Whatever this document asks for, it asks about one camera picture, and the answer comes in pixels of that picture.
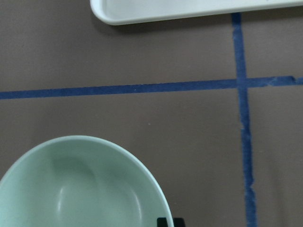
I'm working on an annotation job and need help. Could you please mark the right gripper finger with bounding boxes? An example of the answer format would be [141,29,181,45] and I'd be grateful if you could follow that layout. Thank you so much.
[157,218,184,227]

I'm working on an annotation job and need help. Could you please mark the light green bowl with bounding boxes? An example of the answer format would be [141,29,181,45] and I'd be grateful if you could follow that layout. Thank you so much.
[0,136,173,227]

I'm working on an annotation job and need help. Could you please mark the cream bear serving tray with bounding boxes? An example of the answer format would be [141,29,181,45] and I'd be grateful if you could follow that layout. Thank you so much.
[90,0,303,26]

